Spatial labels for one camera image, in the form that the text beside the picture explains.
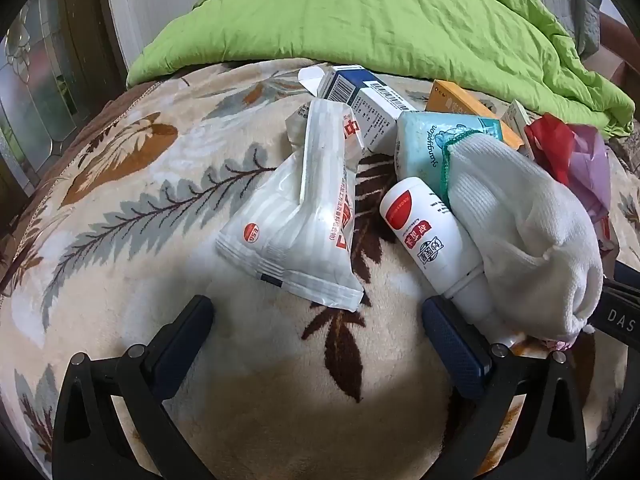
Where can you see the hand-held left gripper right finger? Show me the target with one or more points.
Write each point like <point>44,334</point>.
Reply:
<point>455,350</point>

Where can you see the wooden glass door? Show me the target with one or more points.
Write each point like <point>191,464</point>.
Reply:
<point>30,75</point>

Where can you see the white bottle with red label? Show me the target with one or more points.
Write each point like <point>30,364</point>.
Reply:
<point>430,245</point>

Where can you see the purple foil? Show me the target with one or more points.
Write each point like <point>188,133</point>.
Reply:
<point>590,170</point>

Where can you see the slim white barcode box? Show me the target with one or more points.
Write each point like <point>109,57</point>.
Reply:
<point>380,120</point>

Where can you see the orange box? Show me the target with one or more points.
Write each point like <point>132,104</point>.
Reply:
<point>450,100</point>

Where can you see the red snack packet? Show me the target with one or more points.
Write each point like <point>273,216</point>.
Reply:
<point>547,145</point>

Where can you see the grey quilted pillow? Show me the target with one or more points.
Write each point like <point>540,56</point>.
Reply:
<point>580,5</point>

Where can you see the teal tissue pack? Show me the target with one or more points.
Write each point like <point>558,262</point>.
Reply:
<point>425,145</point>

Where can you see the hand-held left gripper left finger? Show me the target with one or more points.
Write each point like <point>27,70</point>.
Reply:
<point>175,360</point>

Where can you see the green quilt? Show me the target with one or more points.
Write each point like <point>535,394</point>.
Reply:
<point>375,25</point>

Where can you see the white snack wrapper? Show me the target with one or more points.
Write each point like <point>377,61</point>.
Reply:
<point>295,230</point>

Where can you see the small white cardboard box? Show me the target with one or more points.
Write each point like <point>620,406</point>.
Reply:
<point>515,117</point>

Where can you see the leaf print blanket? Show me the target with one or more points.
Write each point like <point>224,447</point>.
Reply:
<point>150,210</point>

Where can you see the white sock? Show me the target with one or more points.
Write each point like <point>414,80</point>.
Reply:
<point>515,220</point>

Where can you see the brown upholstered headboard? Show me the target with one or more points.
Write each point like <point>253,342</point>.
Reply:
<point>615,60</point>

